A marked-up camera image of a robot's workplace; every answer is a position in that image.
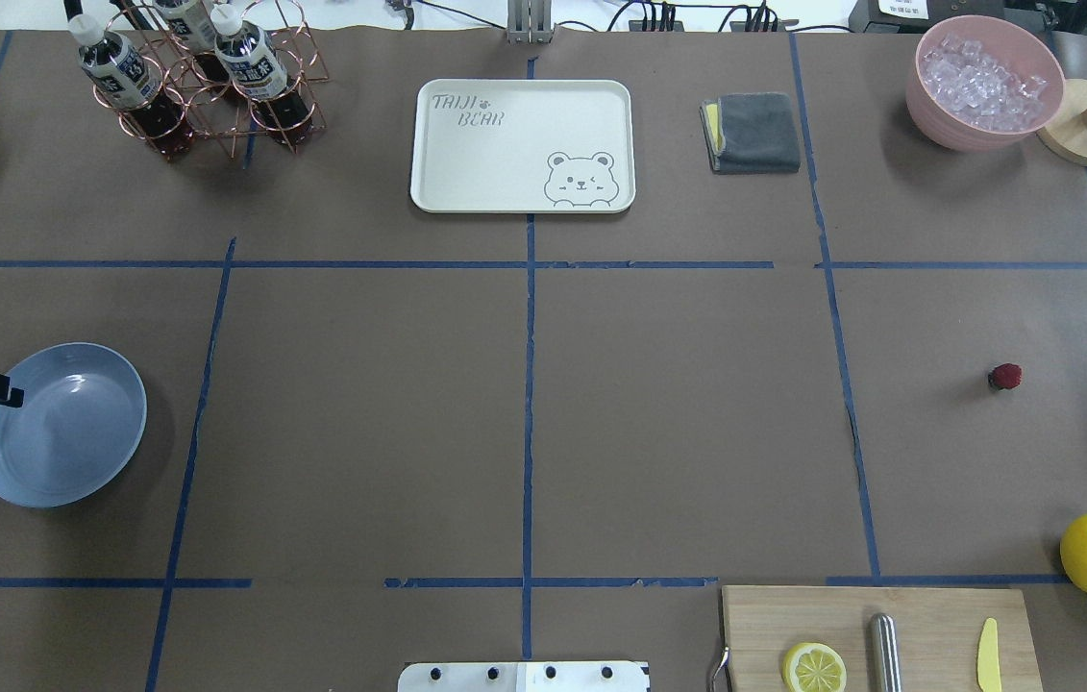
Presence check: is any blue round plate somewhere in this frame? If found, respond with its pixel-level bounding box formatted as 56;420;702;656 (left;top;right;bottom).
0;342;148;508

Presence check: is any red strawberry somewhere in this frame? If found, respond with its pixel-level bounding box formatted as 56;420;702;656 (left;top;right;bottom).
986;362;1024;391

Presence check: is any left tea bottle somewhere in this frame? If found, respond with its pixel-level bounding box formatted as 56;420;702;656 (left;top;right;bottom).
67;13;193;158

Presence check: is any tea bottle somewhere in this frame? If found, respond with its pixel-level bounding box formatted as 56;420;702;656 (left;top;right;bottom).
210;4;313;146
151;1;241;104
67;13;193;158

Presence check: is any rear tea bottle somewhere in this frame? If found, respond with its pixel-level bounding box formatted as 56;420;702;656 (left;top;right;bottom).
151;1;241;104

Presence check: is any right tea bottle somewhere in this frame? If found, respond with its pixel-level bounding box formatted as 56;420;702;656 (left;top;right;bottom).
210;4;313;146

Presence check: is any cream bear tray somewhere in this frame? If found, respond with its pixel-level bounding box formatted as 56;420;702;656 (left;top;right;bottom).
408;79;636;214

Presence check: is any yellow sponge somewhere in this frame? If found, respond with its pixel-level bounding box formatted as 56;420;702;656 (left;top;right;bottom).
702;100;724;161

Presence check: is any metal board hook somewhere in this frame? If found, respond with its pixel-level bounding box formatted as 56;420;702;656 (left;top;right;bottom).
705;645;730;692

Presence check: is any grey folded cloth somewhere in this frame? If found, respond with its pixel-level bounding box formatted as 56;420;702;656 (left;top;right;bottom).
705;92;801;174

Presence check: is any lemon half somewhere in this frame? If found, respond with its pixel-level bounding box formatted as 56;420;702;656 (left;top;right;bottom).
779;641;848;691

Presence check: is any wooden cutting board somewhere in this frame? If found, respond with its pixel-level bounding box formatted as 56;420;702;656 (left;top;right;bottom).
722;586;1044;691

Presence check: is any pink bowl with ice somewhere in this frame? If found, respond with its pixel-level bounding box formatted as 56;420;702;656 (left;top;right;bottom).
905;14;1065;152

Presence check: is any yellow plastic knife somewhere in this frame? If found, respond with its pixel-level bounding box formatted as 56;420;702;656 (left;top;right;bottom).
976;617;1001;692

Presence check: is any copper wire bottle rack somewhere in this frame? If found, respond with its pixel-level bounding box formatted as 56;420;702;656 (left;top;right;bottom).
93;1;329;158

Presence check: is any grey metal post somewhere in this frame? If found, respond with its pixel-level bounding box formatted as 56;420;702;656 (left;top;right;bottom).
507;0;555;45

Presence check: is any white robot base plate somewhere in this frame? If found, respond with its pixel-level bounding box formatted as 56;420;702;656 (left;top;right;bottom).
397;660;652;691

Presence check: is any steel knife handle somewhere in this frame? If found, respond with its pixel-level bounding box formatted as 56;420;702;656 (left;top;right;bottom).
869;612;903;691

